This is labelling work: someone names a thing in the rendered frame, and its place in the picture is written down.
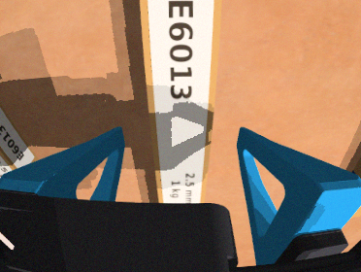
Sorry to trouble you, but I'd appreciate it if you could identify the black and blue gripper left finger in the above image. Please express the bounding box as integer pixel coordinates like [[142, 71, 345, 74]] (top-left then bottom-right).
[[0, 127, 125, 201]]

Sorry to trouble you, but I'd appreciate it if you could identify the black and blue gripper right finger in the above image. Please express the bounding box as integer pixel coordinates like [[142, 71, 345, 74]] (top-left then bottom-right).
[[237, 127, 361, 265]]

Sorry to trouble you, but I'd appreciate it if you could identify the tan box with white label and blue bands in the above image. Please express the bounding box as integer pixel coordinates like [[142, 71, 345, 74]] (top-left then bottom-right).
[[140, 0, 222, 203]]

